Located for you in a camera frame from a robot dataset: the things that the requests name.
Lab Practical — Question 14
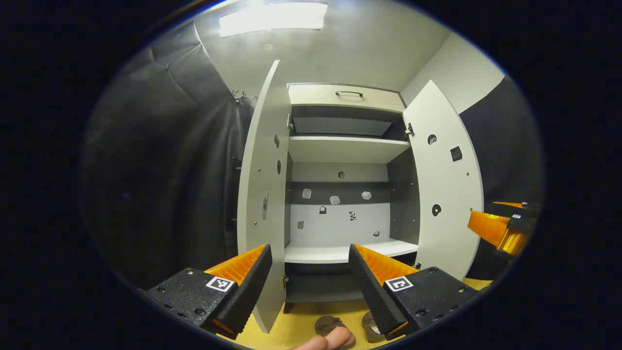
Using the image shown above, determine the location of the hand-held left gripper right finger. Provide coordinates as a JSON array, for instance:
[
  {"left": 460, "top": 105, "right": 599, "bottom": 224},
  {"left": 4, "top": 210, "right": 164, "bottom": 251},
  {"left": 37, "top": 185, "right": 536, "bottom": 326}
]
[{"left": 347, "top": 243, "right": 482, "bottom": 342}]

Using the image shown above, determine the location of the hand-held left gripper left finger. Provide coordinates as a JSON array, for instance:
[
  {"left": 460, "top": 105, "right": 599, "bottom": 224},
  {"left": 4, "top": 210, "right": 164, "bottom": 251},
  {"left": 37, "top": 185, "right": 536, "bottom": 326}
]
[{"left": 141, "top": 243, "right": 274, "bottom": 341}]

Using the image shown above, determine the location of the brown fuzzy shoe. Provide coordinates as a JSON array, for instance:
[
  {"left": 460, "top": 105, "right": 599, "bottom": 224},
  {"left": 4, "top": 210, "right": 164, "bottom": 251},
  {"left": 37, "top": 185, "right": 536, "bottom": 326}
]
[
  {"left": 314, "top": 315, "right": 357, "bottom": 350},
  {"left": 362, "top": 311, "right": 390, "bottom": 344}
]

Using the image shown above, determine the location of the white cabinet door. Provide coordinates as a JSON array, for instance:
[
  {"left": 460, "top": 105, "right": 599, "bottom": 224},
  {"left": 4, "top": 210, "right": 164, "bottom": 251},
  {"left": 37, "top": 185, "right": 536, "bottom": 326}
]
[
  {"left": 237, "top": 60, "right": 292, "bottom": 334},
  {"left": 402, "top": 80, "right": 484, "bottom": 281}
]

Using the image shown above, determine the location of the white shoe cabinet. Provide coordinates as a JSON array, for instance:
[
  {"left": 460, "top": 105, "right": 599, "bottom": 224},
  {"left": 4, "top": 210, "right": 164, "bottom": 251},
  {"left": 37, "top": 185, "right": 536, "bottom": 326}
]
[{"left": 237, "top": 60, "right": 484, "bottom": 334}]

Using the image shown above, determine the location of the black backdrop cloth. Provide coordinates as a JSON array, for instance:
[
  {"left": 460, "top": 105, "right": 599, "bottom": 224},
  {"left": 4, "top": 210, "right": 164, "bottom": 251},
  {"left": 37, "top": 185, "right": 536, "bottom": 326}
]
[{"left": 80, "top": 19, "right": 545, "bottom": 292}]

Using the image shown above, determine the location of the ceiling light panel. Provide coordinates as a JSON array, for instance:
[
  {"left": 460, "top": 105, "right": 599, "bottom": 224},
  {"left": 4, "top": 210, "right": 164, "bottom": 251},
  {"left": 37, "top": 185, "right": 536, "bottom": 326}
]
[{"left": 219, "top": 1, "right": 328, "bottom": 38}]

